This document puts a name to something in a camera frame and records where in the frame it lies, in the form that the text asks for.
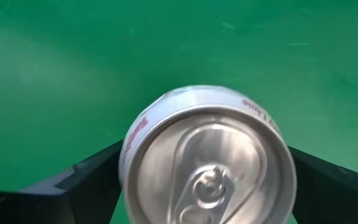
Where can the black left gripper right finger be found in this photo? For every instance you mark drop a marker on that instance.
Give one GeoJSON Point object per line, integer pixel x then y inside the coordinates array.
{"type": "Point", "coordinates": [334, 199]}

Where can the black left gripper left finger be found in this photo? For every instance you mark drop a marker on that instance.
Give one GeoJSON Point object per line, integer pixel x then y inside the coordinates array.
{"type": "Point", "coordinates": [73, 199]}

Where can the pink and white soda can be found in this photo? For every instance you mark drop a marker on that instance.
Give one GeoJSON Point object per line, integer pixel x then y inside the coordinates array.
{"type": "Point", "coordinates": [207, 155]}

